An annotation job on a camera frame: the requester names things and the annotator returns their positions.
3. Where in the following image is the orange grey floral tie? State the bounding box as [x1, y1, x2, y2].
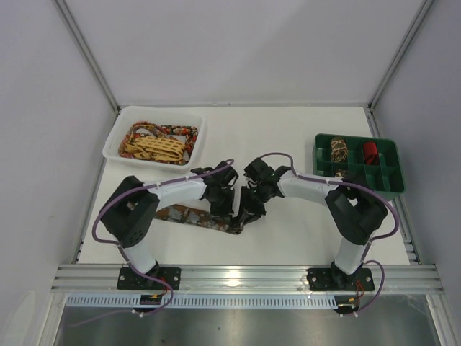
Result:
[154, 204, 243, 235]

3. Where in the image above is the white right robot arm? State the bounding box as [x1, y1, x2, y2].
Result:
[231, 158, 388, 276]

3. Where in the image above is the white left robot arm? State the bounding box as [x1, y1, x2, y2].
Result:
[92, 159, 238, 277]

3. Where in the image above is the rolled brown floral tie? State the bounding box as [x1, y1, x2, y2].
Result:
[334, 168, 349, 178]

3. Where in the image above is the white perforated plastic basket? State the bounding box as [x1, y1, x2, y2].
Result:
[102, 106, 206, 170]

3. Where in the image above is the rolled leopard pattern tie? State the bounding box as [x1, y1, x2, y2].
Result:
[331, 136, 349, 163]

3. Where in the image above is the gold patterned tie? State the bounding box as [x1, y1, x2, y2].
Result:
[118, 135, 186, 162]

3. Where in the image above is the rolled red tie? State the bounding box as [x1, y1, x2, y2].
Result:
[362, 141, 379, 165]

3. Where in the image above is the green compartment organizer tray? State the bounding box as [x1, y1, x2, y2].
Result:
[313, 133, 406, 201]

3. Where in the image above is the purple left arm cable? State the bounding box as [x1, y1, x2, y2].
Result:
[68, 158, 237, 327]

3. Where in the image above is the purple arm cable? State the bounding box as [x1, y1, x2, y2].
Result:
[68, 158, 237, 327]
[259, 152, 400, 316]

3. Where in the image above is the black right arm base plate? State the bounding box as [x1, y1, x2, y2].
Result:
[306, 267, 375, 292]

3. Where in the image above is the white slotted cable duct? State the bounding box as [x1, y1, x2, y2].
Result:
[64, 293, 341, 309]

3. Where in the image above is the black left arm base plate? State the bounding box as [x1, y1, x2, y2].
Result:
[117, 265, 182, 291]

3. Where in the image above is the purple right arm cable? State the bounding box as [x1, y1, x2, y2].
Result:
[259, 152, 400, 316]

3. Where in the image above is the aluminium front rail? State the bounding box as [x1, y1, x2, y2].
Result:
[51, 264, 444, 295]

